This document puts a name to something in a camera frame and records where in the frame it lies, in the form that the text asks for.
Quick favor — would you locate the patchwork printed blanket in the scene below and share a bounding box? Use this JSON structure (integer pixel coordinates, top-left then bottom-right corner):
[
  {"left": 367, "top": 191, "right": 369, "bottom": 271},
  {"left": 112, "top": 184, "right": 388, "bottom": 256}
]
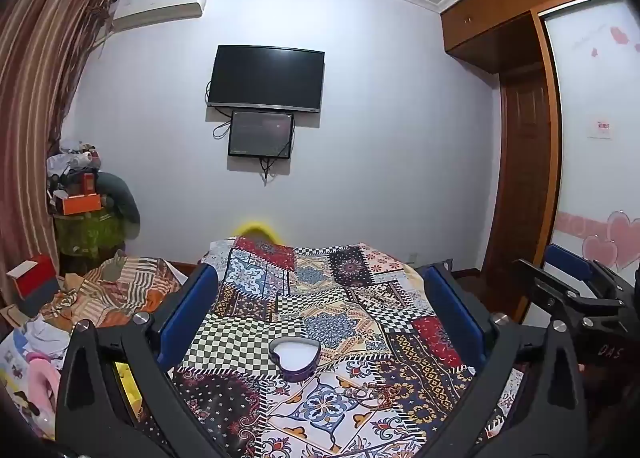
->
[{"left": 135, "top": 235, "right": 526, "bottom": 458}]

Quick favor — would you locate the yellow printed cloth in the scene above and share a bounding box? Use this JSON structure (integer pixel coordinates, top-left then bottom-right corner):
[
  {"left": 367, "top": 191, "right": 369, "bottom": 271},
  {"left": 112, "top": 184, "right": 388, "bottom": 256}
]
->
[{"left": 113, "top": 360, "right": 144, "bottom": 420}]

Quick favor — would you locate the pile of household clutter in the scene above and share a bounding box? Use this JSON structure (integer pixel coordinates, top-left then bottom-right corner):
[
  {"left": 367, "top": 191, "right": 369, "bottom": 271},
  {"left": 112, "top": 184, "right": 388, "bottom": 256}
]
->
[{"left": 46, "top": 138, "right": 103, "bottom": 200}]

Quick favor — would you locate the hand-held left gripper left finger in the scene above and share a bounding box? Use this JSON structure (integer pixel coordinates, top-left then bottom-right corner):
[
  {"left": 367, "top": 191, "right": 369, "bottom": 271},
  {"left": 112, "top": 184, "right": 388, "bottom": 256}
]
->
[{"left": 55, "top": 264, "right": 261, "bottom": 458}]

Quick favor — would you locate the small black wall monitor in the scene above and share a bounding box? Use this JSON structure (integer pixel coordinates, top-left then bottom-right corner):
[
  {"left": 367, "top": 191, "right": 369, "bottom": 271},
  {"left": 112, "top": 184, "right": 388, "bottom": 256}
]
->
[{"left": 228, "top": 110, "right": 295, "bottom": 159}]

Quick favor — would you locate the cartoon printed bag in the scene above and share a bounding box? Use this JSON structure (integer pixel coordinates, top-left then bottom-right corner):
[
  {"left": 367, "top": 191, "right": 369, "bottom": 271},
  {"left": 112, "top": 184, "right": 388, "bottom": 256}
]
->
[{"left": 0, "top": 333, "right": 57, "bottom": 440}]

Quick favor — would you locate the pink plush item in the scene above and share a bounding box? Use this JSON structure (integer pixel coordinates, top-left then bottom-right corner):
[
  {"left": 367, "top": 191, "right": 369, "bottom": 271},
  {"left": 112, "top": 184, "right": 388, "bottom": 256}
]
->
[{"left": 26, "top": 362, "right": 62, "bottom": 435}]

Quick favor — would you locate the white clothing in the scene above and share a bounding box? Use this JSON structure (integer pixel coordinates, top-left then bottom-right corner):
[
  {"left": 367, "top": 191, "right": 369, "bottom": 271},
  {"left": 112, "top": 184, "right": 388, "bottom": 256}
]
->
[{"left": 20, "top": 317, "right": 77, "bottom": 360}]

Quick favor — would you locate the striped orange blanket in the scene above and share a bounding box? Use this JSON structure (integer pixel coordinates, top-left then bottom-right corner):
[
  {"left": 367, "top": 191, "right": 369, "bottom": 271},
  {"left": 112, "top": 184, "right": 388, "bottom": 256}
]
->
[{"left": 40, "top": 251, "right": 190, "bottom": 330}]

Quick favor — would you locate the purple heart-shaped box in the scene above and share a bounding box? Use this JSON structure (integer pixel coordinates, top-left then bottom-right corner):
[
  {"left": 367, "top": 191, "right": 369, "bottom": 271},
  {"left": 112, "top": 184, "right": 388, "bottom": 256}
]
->
[{"left": 268, "top": 337, "right": 322, "bottom": 382}]

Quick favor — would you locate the red string bracelet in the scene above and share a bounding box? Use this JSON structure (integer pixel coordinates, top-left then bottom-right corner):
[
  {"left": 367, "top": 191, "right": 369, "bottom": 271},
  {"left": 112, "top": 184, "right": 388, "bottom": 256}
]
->
[{"left": 367, "top": 380, "right": 403, "bottom": 409}]

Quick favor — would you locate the grey-green bag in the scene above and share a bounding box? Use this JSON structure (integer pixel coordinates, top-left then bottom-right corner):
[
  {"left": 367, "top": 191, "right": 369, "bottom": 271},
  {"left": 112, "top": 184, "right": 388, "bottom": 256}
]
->
[{"left": 97, "top": 171, "right": 142, "bottom": 240}]

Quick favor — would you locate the green patterned cloth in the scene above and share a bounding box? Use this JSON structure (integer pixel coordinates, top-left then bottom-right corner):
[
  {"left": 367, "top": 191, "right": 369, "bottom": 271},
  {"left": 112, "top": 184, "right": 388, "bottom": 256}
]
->
[{"left": 52, "top": 211, "right": 126, "bottom": 260}]

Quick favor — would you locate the black television cable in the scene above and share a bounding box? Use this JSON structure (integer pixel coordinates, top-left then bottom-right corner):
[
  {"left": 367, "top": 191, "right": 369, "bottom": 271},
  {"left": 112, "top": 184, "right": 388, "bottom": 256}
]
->
[{"left": 204, "top": 81, "right": 232, "bottom": 140}]

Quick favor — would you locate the orange box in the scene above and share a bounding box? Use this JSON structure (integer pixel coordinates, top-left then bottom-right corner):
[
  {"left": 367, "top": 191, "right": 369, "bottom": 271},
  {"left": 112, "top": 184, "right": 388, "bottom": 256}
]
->
[{"left": 54, "top": 193, "right": 104, "bottom": 215}]

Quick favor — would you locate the white heart-print sliding door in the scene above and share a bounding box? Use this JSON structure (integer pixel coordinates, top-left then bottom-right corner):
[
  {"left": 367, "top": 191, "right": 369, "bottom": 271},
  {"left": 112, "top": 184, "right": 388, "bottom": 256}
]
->
[{"left": 542, "top": 0, "right": 640, "bottom": 289}]

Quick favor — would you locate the red and white box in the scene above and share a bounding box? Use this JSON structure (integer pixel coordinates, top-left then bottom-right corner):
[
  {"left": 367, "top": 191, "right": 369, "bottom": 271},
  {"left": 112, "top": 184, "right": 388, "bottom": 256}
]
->
[{"left": 7, "top": 254, "right": 57, "bottom": 300}]

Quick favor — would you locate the wooden overhead cabinet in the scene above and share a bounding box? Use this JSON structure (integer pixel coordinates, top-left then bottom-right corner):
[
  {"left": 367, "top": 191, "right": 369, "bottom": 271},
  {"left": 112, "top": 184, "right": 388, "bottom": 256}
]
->
[{"left": 440, "top": 0, "right": 623, "bottom": 75}]

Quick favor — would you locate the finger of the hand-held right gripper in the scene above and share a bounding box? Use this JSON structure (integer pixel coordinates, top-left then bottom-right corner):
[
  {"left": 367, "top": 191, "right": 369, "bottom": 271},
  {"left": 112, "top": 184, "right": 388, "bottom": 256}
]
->
[
  {"left": 511, "top": 258, "right": 603, "bottom": 321},
  {"left": 544, "top": 243, "right": 628, "bottom": 291}
]

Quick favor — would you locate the gold bracelet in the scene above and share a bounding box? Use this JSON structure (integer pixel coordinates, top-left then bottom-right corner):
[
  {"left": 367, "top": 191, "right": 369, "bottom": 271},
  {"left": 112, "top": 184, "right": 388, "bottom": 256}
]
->
[{"left": 336, "top": 375, "right": 373, "bottom": 406}]

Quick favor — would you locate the black monitor cable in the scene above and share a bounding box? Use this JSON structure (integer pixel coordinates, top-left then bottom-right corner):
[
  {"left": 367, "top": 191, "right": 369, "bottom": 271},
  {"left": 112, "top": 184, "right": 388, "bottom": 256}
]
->
[{"left": 259, "top": 157, "right": 279, "bottom": 187}]

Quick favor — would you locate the yellow pillow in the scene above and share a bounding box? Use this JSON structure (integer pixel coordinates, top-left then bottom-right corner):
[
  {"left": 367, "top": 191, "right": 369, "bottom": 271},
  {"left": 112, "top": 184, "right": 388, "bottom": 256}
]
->
[{"left": 234, "top": 221, "right": 279, "bottom": 245}]

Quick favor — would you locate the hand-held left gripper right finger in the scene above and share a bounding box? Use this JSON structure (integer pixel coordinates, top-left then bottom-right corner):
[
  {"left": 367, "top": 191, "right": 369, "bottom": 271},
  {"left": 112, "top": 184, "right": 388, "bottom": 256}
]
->
[{"left": 417, "top": 261, "right": 587, "bottom": 458}]

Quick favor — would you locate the black wall television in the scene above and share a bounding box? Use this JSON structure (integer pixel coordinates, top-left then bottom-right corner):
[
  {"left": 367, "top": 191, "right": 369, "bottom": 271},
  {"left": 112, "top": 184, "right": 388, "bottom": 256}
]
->
[{"left": 207, "top": 44, "right": 326, "bottom": 114}]

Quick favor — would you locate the brown striped curtain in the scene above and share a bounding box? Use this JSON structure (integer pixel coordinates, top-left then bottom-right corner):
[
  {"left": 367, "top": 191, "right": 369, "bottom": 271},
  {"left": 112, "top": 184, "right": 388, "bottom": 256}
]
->
[{"left": 0, "top": 0, "right": 115, "bottom": 301}]

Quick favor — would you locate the white air conditioner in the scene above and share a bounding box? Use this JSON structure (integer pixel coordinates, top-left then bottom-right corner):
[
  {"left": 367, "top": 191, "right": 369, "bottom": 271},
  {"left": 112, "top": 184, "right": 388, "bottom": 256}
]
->
[{"left": 111, "top": 0, "right": 209, "bottom": 32}]

